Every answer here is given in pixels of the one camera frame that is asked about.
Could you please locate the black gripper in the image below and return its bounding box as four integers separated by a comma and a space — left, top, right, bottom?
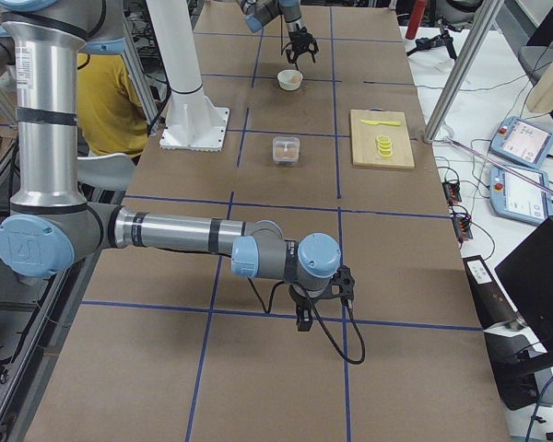
288, 284, 314, 332
284, 29, 319, 70

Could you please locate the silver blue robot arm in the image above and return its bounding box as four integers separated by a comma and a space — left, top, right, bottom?
236, 0, 319, 69
0, 1, 343, 332

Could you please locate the clear plastic egg box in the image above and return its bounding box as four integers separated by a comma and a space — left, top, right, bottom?
272, 136, 300, 166

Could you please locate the black box with white label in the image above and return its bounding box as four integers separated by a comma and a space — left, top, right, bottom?
463, 255, 526, 332

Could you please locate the white round bowl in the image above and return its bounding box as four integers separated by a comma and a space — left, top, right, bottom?
276, 69, 303, 91

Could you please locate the yellow plastic knife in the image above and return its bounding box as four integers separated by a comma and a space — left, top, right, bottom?
359, 119, 402, 127

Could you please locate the wooden cutting board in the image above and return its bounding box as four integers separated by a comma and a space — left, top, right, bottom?
350, 110, 415, 169

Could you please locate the red fire extinguisher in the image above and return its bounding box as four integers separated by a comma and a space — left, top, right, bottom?
405, 0, 429, 40

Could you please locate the small black tripod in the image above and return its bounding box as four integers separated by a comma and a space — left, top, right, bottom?
406, 17, 460, 61

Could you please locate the orange relay board lower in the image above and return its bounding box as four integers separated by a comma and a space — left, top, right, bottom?
452, 213, 473, 244

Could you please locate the orange relay board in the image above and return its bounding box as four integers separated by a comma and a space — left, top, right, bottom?
452, 213, 473, 244
442, 181, 462, 205

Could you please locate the orange relay board upper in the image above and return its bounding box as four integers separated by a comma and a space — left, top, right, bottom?
442, 181, 462, 205

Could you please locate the person in yellow shirt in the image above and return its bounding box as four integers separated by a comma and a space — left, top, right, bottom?
77, 53, 147, 160

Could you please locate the white chair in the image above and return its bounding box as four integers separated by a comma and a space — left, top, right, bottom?
77, 153, 136, 192

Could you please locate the teach pendant upper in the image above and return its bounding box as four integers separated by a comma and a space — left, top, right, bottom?
489, 117, 553, 169

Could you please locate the teach pendant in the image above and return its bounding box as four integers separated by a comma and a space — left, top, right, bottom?
489, 166, 553, 226
489, 117, 553, 169

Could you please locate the black monitor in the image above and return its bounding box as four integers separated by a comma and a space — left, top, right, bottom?
495, 215, 553, 350

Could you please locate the teach pendant lower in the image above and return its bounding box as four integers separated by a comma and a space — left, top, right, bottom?
489, 166, 553, 226

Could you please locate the metal rod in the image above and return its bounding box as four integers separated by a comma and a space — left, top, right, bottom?
441, 137, 553, 197

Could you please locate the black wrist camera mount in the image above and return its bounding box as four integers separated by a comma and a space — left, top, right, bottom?
322, 265, 355, 310

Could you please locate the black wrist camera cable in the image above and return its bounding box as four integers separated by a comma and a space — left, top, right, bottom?
248, 275, 367, 366

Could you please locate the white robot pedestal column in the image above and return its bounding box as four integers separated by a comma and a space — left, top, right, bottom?
147, 0, 229, 152

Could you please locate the aluminium frame post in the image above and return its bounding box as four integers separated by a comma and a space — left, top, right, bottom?
422, 0, 504, 144

